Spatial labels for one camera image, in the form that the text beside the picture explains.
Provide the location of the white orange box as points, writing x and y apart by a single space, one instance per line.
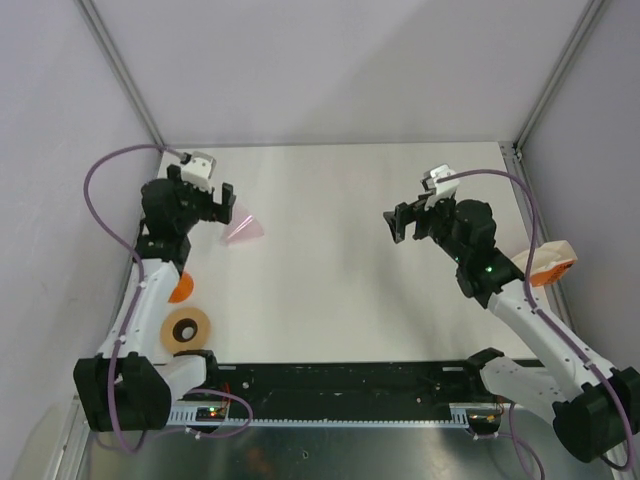
551 261

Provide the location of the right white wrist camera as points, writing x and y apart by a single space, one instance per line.
439 184

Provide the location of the aluminium frame post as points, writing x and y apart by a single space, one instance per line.
577 40
118 67

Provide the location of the left aluminium frame post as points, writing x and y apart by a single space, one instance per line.
118 67

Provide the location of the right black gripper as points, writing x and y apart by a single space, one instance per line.
419 213

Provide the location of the pink cone coffee filter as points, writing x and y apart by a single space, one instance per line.
243 227

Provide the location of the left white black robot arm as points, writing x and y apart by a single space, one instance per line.
130 384

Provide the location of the orange glass flask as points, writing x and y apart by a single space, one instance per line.
183 289

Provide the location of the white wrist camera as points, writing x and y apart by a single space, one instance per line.
439 184
197 169

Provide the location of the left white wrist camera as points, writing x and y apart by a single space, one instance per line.
197 169

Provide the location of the right aluminium frame post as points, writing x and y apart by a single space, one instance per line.
577 40

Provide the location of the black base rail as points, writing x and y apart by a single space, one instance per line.
374 394

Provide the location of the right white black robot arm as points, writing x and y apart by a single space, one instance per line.
591 405

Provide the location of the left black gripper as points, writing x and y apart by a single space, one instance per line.
215 212

